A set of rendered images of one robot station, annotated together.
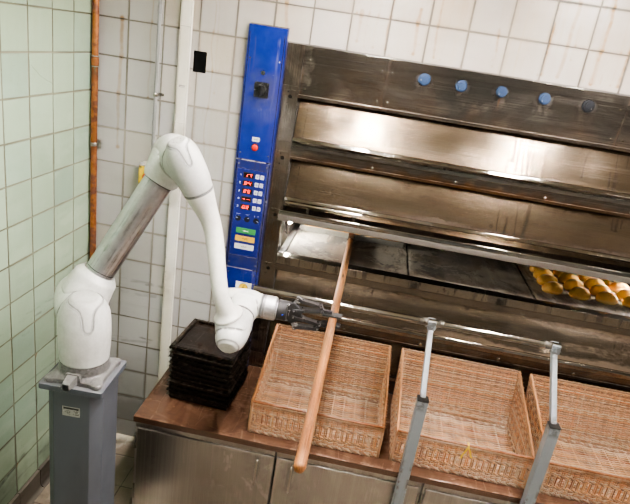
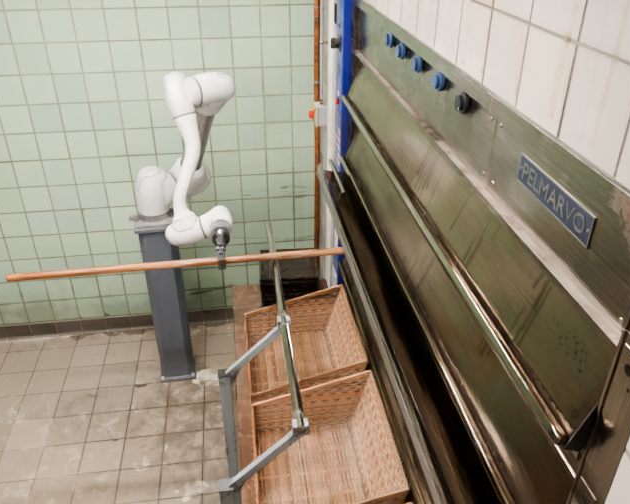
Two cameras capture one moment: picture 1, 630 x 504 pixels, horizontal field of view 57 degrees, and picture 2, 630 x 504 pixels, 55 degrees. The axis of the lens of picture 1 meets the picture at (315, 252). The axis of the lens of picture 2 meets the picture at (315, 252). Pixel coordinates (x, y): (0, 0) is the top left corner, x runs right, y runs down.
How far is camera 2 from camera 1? 2.82 m
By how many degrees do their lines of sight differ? 69
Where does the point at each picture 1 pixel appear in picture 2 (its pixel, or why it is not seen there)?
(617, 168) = (484, 234)
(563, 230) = (443, 310)
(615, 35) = not seen: outside the picture
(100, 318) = (143, 184)
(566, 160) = (451, 193)
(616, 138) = (487, 175)
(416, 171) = not seen: hidden behind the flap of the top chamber
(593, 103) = (464, 98)
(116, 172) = not seen: hidden behind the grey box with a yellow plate
